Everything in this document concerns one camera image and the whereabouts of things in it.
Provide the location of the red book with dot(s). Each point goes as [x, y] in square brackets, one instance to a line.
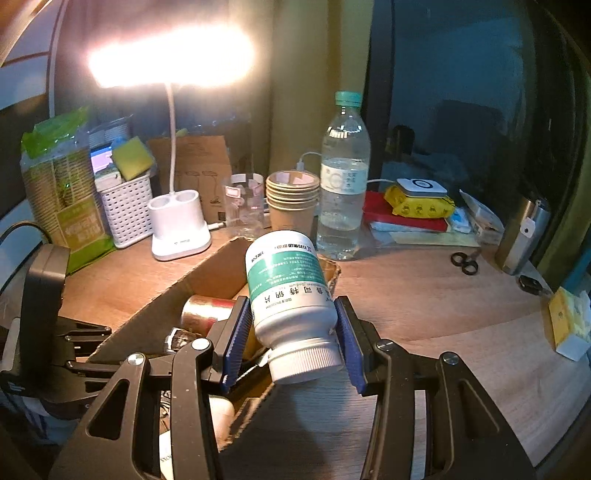
[383, 212]

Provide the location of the yellow green sponge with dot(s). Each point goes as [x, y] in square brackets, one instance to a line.
[131, 159]

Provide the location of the stainless steel tumbler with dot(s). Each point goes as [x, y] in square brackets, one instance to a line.
[521, 235]

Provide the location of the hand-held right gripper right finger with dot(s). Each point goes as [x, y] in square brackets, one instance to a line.
[351, 341]

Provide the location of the blue tissue pack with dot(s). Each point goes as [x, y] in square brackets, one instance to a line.
[458, 219]

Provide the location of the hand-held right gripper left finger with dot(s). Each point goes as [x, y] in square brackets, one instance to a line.
[235, 341]

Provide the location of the white medicine bottle green label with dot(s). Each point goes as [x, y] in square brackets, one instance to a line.
[291, 300]

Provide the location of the blue and white packet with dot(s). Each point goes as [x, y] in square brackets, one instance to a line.
[101, 161]

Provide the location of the clear glass with stickers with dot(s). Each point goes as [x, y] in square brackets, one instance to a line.
[242, 212]

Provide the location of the black scissors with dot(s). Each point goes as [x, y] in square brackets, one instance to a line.
[466, 263]

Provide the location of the white paper card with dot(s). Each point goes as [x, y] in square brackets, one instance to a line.
[166, 457]

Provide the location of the black car key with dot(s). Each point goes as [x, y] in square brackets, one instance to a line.
[531, 284]

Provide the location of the green wrapped paper cup pack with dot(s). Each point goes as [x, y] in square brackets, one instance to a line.
[60, 198]

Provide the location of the white desk lamp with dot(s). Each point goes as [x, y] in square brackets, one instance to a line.
[178, 235]

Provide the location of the clear plastic water bottle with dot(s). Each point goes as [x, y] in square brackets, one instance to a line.
[344, 184]

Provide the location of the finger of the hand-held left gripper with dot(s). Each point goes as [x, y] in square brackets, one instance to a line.
[85, 355]

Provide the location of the white paper packet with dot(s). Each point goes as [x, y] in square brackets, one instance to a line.
[485, 217]

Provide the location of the brown cardboard lamp box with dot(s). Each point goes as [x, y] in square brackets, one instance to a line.
[198, 170]

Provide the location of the yellow and white tissue box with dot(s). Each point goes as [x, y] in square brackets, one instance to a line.
[570, 323]

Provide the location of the stack of brown paper cups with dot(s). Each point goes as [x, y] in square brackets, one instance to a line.
[291, 212]

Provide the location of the white woven plastic basket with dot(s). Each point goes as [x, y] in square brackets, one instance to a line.
[127, 217]

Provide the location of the white round pad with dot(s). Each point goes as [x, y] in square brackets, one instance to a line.
[221, 408]

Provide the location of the narrow yellow curtain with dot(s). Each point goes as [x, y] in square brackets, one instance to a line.
[561, 249]

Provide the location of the red and gold tin can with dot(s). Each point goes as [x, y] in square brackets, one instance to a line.
[205, 314]

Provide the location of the dark glass window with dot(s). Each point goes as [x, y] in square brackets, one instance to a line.
[461, 92]

